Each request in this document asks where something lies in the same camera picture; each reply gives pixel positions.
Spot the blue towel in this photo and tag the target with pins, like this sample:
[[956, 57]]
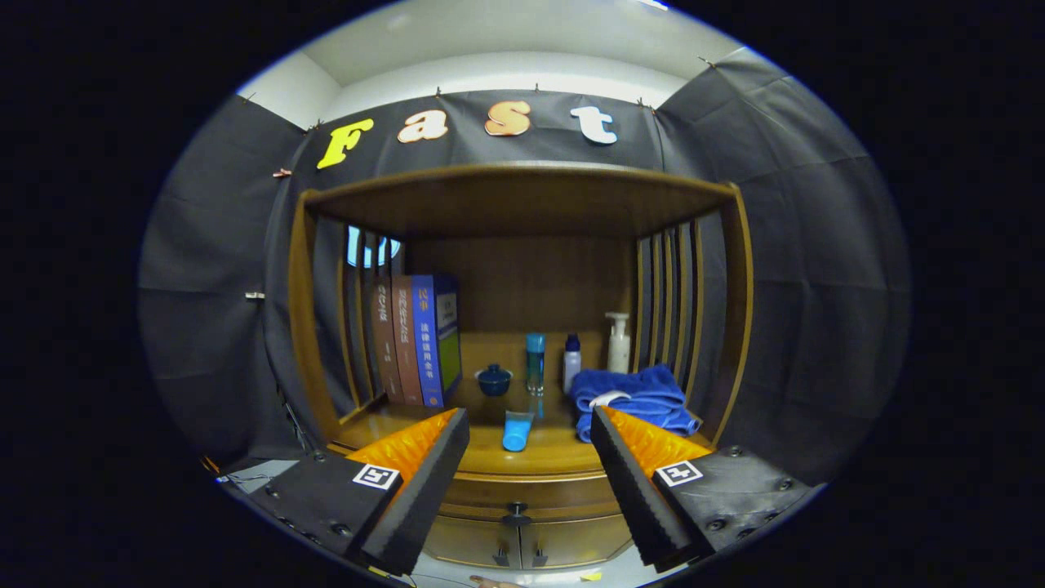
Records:
[[645, 396]]

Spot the blue book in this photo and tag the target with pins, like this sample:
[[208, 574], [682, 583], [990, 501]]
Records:
[[429, 343]]

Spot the wooden drawer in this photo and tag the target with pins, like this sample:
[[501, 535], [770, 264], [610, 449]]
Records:
[[490, 494]]

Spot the clear blue bottle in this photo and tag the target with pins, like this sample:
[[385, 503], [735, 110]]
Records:
[[535, 363]]

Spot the wooden cabinet door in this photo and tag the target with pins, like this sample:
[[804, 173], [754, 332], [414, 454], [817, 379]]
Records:
[[580, 541], [465, 539]]

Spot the dark brown book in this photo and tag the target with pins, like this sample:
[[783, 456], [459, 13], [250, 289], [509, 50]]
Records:
[[384, 343]]

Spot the wooden cabinet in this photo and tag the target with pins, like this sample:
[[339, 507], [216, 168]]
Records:
[[531, 278]]

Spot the blue lidded teacup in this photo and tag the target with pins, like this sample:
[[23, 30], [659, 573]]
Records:
[[494, 382]]

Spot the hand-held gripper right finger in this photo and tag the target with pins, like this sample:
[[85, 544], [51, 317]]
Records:
[[637, 494]]

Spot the white bottle with blue cap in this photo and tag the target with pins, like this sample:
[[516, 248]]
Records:
[[572, 367]]

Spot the wooden countertop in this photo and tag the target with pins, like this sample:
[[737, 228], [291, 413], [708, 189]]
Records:
[[555, 453]]

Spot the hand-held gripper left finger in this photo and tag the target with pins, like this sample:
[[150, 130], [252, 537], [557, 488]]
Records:
[[424, 494]]

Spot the reddish brown book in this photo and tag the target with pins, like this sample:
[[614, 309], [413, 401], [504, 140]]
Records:
[[406, 343]]

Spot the white pump bottle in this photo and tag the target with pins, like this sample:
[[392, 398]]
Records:
[[619, 351]]

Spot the blue squeeze tube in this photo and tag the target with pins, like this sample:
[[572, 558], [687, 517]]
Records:
[[517, 433]]

